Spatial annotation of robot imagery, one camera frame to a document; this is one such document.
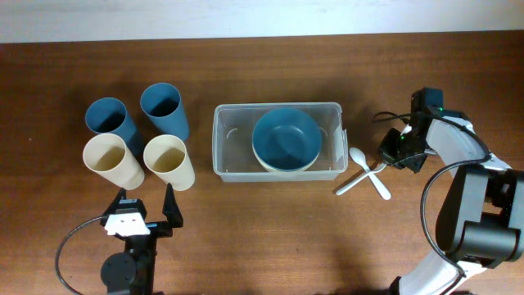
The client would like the blue bowl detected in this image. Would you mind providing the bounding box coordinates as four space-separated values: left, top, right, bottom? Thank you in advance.
251 107 323 146

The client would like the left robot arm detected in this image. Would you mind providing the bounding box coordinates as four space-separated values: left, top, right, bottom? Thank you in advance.
101 184 183 295

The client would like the right cream cup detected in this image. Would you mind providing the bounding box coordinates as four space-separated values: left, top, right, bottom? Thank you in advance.
143 134 196 191

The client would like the white plastic fork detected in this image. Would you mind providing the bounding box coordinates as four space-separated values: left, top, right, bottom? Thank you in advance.
335 163 386 195

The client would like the blue cup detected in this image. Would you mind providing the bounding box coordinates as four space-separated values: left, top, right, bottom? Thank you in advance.
85 98 145 157
140 83 190 141

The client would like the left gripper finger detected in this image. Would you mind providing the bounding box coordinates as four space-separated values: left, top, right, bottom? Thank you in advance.
162 184 183 228
102 188 127 216

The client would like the cream bowl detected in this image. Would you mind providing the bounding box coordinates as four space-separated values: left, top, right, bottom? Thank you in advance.
251 142 323 172

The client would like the clear plastic container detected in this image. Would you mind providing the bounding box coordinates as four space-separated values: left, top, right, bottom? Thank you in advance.
212 102 349 183

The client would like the right blue cup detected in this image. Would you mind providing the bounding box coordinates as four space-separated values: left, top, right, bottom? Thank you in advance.
140 83 190 141

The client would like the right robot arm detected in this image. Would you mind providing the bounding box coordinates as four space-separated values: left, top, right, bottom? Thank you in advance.
378 88 523 294

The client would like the left cream cup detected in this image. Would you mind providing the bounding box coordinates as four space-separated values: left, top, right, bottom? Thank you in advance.
83 133 145 190

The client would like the left blue cup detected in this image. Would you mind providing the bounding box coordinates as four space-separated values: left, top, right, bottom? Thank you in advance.
85 98 145 157

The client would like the white plastic spoon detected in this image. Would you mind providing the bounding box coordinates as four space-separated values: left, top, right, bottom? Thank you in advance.
350 147 391 200

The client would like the cream cup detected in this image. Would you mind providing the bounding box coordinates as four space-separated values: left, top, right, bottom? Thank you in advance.
143 134 196 191
83 133 145 190

